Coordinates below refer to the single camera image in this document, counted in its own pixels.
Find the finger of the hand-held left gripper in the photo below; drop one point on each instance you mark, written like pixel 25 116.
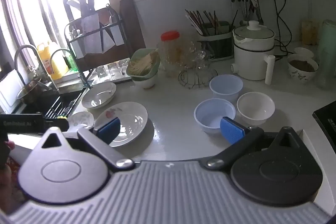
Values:
pixel 55 124

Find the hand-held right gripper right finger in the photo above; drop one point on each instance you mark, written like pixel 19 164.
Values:
pixel 232 130

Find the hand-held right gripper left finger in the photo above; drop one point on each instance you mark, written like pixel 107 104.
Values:
pixel 109 130

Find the large floral plate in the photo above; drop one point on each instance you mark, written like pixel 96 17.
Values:
pixel 132 119

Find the small floral dish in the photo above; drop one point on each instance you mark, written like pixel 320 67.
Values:
pixel 80 119

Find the blue plastic bowl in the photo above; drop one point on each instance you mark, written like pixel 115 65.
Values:
pixel 211 115
pixel 226 86

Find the deep white plate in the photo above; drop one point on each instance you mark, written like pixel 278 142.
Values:
pixel 99 95

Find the person's left hand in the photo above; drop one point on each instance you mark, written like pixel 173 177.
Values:
pixel 11 145

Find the black kitchen sink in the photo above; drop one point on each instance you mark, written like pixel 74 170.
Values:
pixel 60 106

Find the steel pot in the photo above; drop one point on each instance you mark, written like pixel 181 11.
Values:
pixel 30 91

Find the white cutting board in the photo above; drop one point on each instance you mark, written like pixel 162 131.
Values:
pixel 10 90

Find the clear drinking glass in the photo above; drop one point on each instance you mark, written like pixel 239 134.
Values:
pixel 101 73
pixel 113 69
pixel 122 66

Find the white bowl with brown base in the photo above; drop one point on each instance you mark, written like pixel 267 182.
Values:
pixel 144 82

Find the green colander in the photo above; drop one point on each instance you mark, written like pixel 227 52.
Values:
pixel 137 73

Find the yellow detergent bottle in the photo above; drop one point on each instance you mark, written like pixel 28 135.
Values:
pixel 56 61

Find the green bottle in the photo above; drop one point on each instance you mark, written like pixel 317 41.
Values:
pixel 71 61

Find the tall metal faucet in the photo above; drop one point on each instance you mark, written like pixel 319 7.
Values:
pixel 19 52

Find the black knife rack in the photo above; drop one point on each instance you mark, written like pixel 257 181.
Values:
pixel 78 56

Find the short metal faucet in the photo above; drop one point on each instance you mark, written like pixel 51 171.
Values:
pixel 59 52

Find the dry noodles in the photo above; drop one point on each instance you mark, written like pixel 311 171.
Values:
pixel 144 62

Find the white electric cooking pot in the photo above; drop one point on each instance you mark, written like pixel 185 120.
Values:
pixel 252 56

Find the cluster of clear glass cups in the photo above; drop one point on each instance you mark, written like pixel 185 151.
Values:
pixel 195 53

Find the green utensil holder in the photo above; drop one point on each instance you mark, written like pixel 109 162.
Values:
pixel 219 45

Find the patterned ceramic bowl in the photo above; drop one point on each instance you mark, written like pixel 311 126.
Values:
pixel 302 71

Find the black induction cooktop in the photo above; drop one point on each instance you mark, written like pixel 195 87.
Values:
pixel 326 116

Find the red lid plastic jar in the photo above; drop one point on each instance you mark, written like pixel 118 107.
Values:
pixel 170 53

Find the brown wooden cutting board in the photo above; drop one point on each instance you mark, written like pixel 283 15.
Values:
pixel 135 27

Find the small white bowl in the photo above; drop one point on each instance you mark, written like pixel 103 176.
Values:
pixel 304 51

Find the bundle of chopsticks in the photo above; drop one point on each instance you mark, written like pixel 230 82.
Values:
pixel 202 19

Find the pale green cylinder container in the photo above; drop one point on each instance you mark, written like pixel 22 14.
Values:
pixel 326 56

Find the yellow packet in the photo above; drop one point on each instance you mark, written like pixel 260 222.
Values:
pixel 309 32

